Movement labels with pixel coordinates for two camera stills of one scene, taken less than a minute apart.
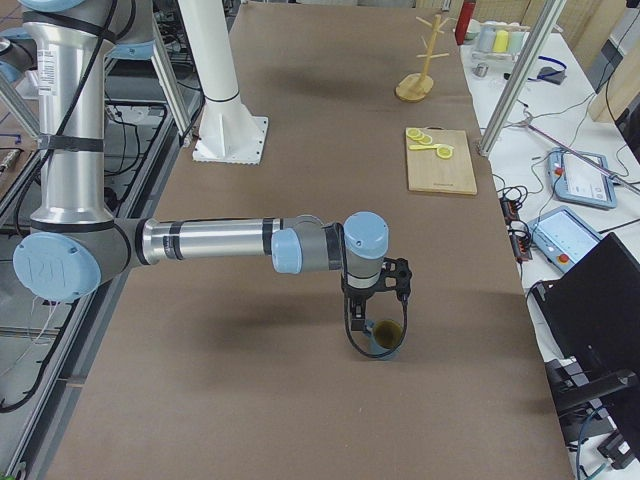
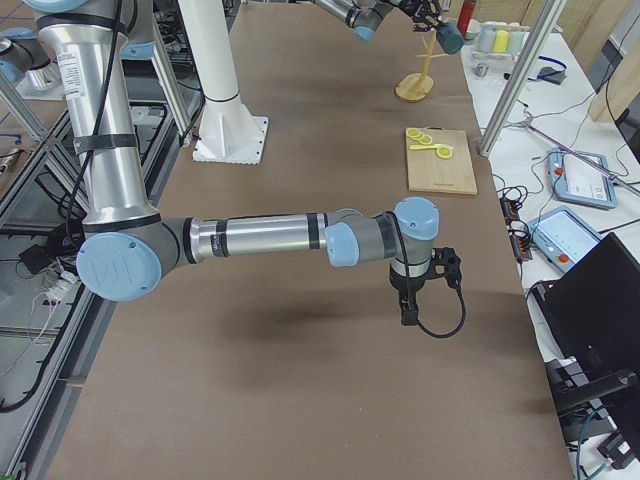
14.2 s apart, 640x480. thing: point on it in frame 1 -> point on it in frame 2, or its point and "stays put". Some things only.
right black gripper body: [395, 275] -> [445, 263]
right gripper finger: [358, 314] -> [409, 310]
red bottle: [467, 11] stays put
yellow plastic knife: [423, 146] stays put
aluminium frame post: [519, 77] stays put
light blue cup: [516, 41] stays put
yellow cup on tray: [501, 41] stays put
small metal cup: [480, 70] stays put
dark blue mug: [385, 337] -> [450, 37]
